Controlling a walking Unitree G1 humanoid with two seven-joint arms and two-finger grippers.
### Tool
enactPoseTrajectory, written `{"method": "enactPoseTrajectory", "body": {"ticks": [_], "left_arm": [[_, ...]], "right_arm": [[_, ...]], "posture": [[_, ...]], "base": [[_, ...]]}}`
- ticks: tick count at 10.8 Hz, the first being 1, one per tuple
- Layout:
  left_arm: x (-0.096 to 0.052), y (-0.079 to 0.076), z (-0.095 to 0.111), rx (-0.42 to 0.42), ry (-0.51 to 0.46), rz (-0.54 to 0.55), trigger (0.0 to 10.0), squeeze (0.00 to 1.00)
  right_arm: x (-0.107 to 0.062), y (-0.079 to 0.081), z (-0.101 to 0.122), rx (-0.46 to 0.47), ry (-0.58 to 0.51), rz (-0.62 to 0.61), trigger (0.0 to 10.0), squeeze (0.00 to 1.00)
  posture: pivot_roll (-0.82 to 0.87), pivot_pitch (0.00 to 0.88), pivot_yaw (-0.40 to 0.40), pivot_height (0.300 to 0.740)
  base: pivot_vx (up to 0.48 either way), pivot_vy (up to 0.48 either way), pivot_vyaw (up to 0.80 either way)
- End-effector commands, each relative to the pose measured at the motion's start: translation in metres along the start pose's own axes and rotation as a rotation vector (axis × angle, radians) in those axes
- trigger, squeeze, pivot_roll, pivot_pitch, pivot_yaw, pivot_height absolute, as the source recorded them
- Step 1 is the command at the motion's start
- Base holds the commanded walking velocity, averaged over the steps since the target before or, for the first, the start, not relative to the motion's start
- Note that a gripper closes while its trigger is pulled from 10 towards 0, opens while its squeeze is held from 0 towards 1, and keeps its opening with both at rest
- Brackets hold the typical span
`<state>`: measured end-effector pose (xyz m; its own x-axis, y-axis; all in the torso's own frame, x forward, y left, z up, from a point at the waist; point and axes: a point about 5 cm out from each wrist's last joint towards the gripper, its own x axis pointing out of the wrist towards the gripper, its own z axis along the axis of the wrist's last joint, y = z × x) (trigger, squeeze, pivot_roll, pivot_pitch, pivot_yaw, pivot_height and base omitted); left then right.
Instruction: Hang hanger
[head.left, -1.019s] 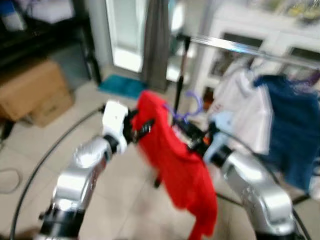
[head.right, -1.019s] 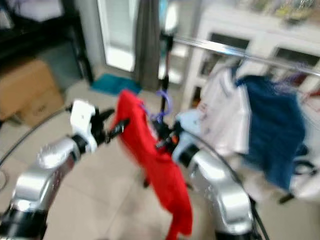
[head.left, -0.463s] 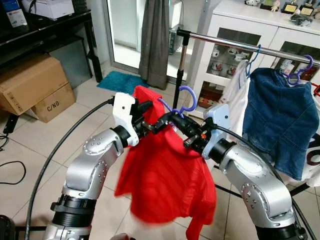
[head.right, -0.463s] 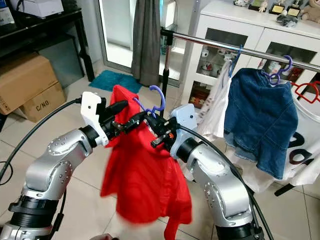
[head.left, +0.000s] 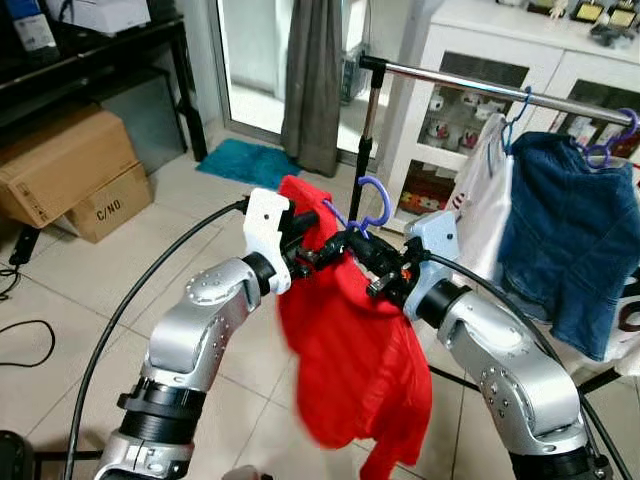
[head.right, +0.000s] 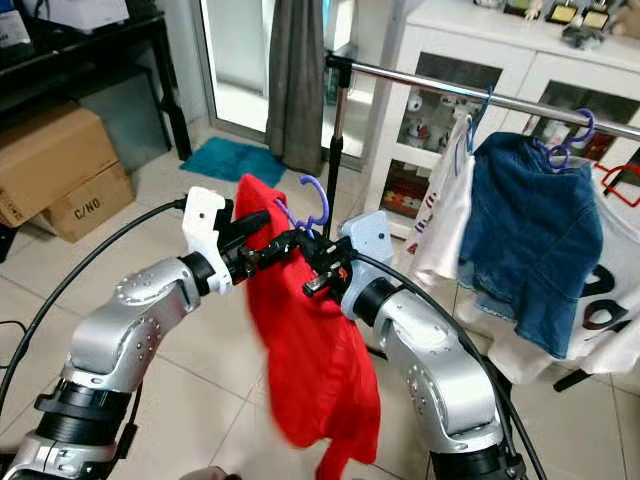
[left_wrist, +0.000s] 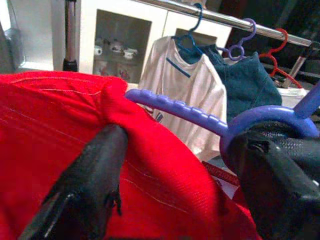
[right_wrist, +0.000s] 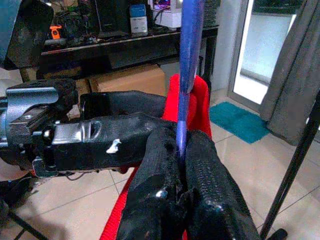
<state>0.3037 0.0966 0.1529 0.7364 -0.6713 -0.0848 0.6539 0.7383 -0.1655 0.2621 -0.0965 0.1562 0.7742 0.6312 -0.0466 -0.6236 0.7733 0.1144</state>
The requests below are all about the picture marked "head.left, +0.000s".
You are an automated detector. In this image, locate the purple plastic hanger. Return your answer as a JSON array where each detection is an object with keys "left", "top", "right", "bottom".
[
  {"left": 583, "top": 108, "right": 640, "bottom": 169},
  {"left": 322, "top": 177, "right": 393, "bottom": 239}
]

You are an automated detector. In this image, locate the plain red shirt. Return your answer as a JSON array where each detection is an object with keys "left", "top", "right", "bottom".
[{"left": 275, "top": 175, "right": 434, "bottom": 480}]

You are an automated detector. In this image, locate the blue plastic hanger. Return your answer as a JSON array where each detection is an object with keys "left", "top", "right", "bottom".
[{"left": 485, "top": 88, "right": 533, "bottom": 181}]

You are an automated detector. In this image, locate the teal floor mat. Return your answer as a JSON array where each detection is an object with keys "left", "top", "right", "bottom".
[{"left": 196, "top": 138, "right": 301, "bottom": 189}]

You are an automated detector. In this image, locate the white t-shirt with small prints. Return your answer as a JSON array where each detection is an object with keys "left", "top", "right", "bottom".
[{"left": 445, "top": 113, "right": 516, "bottom": 291}]

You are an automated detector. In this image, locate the grey curtain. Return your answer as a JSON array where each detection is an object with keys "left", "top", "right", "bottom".
[{"left": 282, "top": 0, "right": 346, "bottom": 178}]

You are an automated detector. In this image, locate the blue denim jacket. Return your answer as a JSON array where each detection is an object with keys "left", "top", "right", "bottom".
[{"left": 497, "top": 130, "right": 640, "bottom": 363}]

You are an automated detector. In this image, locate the black metal clothes rack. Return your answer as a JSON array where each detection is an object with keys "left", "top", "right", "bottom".
[{"left": 348, "top": 55, "right": 640, "bottom": 393}]

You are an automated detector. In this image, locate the small printed cardboard box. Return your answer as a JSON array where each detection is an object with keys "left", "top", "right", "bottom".
[{"left": 65, "top": 163, "right": 154, "bottom": 244}]

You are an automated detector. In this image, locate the black shelf table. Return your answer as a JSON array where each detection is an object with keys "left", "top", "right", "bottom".
[{"left": 0, "top": 10, "right": 209, "bottom": 166}]

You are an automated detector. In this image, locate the large cardboard box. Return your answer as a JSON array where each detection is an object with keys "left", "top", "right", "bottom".
[{"left": 0, "top": 105, "right": 141, "bottom": 229}]

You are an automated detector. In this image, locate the white carton box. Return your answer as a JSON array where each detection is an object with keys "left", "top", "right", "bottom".
[{"left": 45, "top": 0, "right": 151, "bottom": 36}]

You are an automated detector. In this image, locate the white blue labelled box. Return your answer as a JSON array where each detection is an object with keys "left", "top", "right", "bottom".
[{"left": 12, "top": 0, "right": 58, "bottom": 53}]

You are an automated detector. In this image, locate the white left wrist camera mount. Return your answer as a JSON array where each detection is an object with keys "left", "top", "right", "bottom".
[{"left": 243, "top": 188, "right": 293, "bottom": 269}]

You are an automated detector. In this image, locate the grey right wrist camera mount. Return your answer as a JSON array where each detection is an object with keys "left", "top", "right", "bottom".
[{"left": 405, "top": 210, "right": 461, "bottom": 313}]

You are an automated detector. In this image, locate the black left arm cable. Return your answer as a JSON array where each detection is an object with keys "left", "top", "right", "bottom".
[{"left": 62, "top": 198, "right": 249, "bottom": 480}]

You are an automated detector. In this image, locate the thin black floor cable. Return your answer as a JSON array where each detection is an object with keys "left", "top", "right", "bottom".
[{"left": 0, "top": 320, "right": 56, "bottom": 369}]

